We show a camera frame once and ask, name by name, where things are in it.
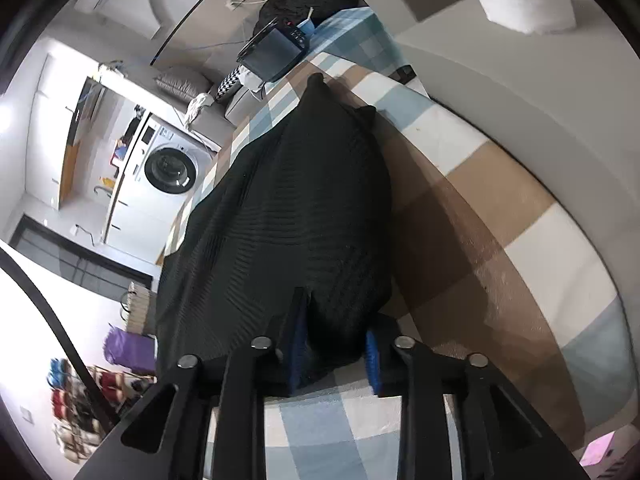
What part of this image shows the shoe rack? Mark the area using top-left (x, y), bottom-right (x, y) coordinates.
top-left (47, 357), bottom-right (156, 463)

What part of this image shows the woven laundry basket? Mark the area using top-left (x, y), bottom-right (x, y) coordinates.
top-left (121, 282), bottom-right (152, 333)

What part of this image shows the checked brown blue blanket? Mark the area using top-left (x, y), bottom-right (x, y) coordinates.
top-left (162, 50), bottom-right (636, 480)

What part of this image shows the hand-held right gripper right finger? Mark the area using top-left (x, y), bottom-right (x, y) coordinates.
top-left (365, 327), bottom-right (546, 480)

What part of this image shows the white base cabinet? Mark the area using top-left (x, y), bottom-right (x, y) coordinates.
top-left (102, 175), bottom-right (181, 253)

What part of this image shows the purple bag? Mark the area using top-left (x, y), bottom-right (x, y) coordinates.
top-left (103, 326), bottom-right (157, 376)

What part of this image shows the white cloth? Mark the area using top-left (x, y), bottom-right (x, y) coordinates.
top-left (185, 92), bottom-right (217, 128)

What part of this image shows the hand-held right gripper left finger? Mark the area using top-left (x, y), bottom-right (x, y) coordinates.
top-left (120, 287), bottom-right (313, 480)

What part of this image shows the black knit sweater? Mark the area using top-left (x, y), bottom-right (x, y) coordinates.
top-left (155, 73), bottom-right (393, 398)

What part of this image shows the grey sofa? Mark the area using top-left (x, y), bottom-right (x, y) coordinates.
top-left (192, 60), bottom-right (263, 136)

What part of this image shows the white washing machine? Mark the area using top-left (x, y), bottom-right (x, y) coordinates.
top-left (116, 112), bottom-right (221, 226)

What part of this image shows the houndstooth cushion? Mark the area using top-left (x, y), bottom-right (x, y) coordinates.
top-left (216, 66), bottom-right (246, 101)

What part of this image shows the grey pillow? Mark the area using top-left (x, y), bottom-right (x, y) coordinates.
top-left (155, 65), bottom-right (211, 101)

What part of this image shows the light blue checked cloth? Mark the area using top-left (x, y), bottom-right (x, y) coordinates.
top-left (300, 6), bottom-right (401, 68)

